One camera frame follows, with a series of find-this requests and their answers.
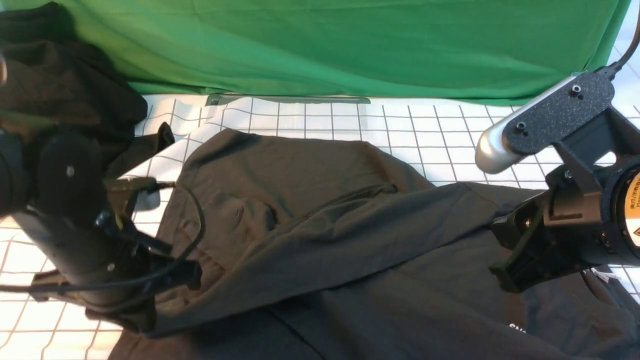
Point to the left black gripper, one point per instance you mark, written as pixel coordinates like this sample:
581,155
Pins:
113,278

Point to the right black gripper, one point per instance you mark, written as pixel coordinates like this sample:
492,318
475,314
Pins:
559,233

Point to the gray long sleeve shirt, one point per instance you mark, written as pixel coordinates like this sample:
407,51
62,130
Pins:
335,250

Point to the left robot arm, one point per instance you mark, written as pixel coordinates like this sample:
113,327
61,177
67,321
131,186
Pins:
52,185

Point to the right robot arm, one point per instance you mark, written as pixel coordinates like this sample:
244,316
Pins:
629,172

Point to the white grid table cloth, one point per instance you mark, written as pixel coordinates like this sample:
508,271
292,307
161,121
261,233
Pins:
437,140

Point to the green backdrop cloth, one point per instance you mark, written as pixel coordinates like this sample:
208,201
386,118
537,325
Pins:
495,52

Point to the gray metal strip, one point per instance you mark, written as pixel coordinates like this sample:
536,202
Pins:
225,99

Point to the pile of black clothes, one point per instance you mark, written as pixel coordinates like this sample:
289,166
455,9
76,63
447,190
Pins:
53,73

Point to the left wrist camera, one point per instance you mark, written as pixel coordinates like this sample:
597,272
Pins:
128,195

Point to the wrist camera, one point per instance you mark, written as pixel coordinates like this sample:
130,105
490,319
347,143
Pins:
550,117
128,195

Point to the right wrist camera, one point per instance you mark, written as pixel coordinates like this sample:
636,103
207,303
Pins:
550,117

